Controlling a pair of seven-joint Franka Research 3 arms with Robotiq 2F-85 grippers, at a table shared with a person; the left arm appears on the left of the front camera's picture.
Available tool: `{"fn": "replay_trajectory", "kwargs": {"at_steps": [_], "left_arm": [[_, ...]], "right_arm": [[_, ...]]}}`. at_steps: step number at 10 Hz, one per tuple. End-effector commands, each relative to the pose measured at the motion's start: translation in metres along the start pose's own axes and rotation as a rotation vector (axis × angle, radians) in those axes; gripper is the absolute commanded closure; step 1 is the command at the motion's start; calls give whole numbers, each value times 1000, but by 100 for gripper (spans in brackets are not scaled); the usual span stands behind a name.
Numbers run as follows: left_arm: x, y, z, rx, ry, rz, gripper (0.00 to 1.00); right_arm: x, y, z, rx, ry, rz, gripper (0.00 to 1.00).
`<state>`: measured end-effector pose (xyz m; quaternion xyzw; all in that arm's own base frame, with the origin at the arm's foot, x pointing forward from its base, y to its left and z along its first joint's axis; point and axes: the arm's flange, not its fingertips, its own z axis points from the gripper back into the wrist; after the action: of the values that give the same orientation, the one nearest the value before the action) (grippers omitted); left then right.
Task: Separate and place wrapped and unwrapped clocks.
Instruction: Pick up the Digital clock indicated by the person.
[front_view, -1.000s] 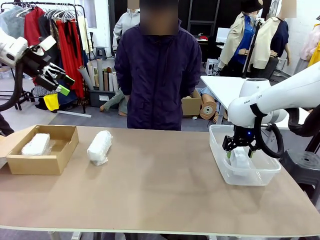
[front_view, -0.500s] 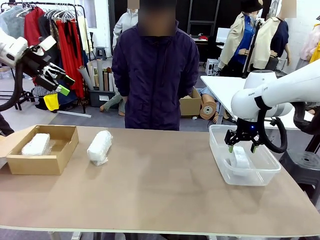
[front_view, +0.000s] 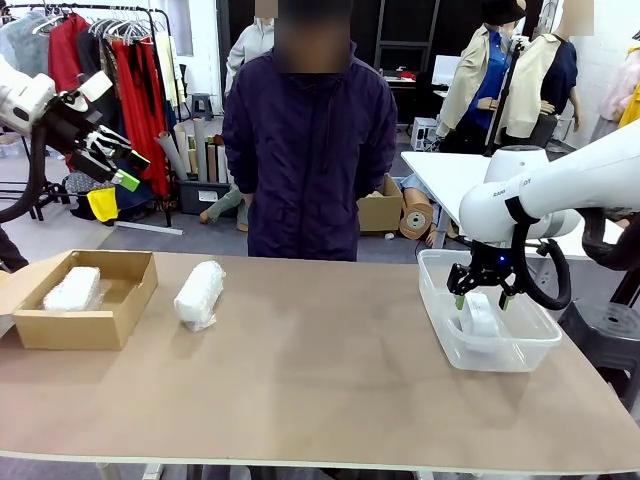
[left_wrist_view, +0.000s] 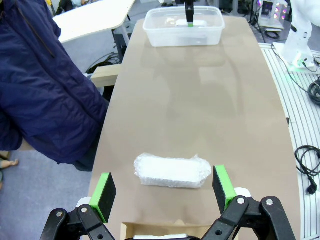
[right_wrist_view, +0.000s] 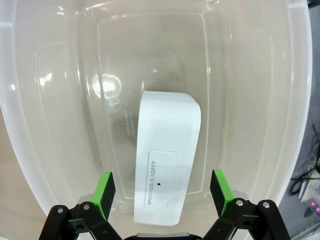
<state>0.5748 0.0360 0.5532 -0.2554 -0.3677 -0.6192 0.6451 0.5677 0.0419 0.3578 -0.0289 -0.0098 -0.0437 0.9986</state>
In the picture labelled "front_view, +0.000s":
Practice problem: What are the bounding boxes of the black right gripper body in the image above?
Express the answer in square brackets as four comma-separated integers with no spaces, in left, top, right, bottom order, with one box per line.
[466,242,517,288]

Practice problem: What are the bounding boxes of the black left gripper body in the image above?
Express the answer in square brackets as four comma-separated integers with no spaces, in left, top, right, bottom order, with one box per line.
[48,98,105,157]

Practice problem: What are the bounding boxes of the unwrapped white clock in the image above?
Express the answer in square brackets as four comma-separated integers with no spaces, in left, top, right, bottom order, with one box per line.
[457,292,502,354]

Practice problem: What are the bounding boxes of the bubble-wrapped white clock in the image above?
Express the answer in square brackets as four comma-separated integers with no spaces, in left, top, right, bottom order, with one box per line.
[173,259,227,333]
[42,266,104,313]

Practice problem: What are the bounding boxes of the yellow cloth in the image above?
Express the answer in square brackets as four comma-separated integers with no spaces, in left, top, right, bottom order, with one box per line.
[86,186,120,223]

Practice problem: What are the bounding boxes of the long red dress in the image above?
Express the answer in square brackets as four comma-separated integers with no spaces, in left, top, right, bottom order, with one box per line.
[110,37,170,197]

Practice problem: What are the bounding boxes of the grey paper roll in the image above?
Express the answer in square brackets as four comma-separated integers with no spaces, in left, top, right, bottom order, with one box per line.
[155,130,190,182]

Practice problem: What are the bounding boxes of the clear plastic container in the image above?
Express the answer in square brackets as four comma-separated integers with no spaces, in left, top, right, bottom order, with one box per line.
[417,248,564,374]

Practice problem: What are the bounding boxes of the white floor bar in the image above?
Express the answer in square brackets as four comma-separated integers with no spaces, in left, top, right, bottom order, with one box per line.
[114,219,186,237]

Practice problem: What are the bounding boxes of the cream paper roll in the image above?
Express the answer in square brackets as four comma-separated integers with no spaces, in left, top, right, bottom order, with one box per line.
[173,123,195,174]

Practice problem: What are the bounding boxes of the red jacket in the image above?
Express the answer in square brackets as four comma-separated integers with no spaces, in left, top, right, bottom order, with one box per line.
[48,13,92,94]

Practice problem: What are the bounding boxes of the black hanging garment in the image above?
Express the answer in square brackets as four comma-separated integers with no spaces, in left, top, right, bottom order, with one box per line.
[77,29,121,126]

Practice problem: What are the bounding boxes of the brown cardboard spool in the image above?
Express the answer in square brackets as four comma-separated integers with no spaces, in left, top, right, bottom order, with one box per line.
[399,187,436,242]

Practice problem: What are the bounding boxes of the grey storage bin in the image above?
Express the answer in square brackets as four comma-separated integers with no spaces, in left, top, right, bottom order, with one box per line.
[178,178,237,217]

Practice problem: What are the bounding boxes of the tall tan paper roll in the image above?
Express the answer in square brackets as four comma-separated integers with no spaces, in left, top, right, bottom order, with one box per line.
[193,117,208,184]

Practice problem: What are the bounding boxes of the cream hanging garment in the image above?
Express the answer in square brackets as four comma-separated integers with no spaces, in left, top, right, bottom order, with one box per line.
[152,32,180,122]

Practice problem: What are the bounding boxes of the grey plastic stool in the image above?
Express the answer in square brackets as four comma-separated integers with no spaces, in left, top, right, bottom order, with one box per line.
[190,92,216,122]

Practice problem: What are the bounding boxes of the grey fur coat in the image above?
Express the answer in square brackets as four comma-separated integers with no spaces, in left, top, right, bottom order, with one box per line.
[0,12,51,79]

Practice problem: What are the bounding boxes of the black plastic stool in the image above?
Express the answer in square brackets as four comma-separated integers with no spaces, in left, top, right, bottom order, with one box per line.
[556,298,640,402]

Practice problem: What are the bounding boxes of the white paper roll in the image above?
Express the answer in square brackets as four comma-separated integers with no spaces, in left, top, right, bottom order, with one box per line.
[215,134,231,184]

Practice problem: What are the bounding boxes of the open cardboard carton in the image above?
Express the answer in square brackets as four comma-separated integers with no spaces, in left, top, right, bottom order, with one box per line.
[356,174,407,234]

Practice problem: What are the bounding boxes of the mannequin legs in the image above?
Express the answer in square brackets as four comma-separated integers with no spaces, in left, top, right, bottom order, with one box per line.
[199,182,252,234]

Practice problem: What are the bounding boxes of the white side table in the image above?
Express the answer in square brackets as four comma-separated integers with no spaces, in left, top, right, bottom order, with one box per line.
[401,149,640,262]

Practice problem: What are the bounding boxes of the black clothes rack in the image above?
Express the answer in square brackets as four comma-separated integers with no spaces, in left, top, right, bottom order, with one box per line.
[0,2,174,229]

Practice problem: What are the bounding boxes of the white computer tower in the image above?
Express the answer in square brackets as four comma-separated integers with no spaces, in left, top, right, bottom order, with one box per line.
[410,117,440,153]

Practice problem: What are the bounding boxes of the brown cardboard box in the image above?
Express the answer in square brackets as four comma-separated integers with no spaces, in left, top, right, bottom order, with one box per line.
[0,249,159,352]

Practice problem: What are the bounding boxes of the person in grey hoodie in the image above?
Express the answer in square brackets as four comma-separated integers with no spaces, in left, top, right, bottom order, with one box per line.
[224,0,277,96]

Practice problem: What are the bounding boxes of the black tripod stand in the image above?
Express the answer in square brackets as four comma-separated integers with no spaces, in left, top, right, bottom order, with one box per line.
[483,37,530,157]

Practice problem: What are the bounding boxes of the mannequin beige jacket blue shirt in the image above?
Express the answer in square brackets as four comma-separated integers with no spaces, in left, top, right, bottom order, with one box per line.
[437,22,522,154]

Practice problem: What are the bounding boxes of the mannequin cream jacket navy top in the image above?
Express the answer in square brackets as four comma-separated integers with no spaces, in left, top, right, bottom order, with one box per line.
[501,19,584,147]

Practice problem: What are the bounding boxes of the person in navy jacket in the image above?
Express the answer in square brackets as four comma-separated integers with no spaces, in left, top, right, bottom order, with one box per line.
[222,0,399,263]

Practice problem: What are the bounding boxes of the white computer monitor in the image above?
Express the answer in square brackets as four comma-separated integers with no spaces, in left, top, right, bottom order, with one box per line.
[432,54,469,87]

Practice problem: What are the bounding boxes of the mannequin pink yellow clothes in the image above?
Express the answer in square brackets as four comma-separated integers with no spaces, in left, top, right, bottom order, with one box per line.
[589,32,640,144]

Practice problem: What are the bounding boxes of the black bucket hat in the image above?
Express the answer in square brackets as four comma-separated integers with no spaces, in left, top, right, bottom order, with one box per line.
[480,0,527,27]

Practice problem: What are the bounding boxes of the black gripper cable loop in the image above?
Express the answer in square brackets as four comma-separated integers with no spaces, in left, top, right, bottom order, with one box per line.
[504,197,574,312]

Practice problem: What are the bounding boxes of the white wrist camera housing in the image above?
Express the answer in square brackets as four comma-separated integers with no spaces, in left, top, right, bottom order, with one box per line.
[78,69,115,102]

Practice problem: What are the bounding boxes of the left arm black hose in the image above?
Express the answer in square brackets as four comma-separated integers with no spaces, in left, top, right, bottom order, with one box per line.
[0,122,52,225]

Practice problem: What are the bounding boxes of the arm black hose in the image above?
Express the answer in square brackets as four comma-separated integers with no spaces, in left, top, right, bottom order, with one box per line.
[578,207,640,272]
[0,122,52,225]

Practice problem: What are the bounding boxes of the right arm black hose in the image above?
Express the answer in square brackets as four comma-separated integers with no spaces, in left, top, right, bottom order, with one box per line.
[578,207,640,272]

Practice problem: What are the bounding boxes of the black metal frame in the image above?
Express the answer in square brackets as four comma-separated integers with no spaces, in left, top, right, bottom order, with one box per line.
[374,0,442,77]

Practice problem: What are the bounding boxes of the white table leg frame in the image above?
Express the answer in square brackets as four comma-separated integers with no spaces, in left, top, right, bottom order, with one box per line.
[97,462,167,480]

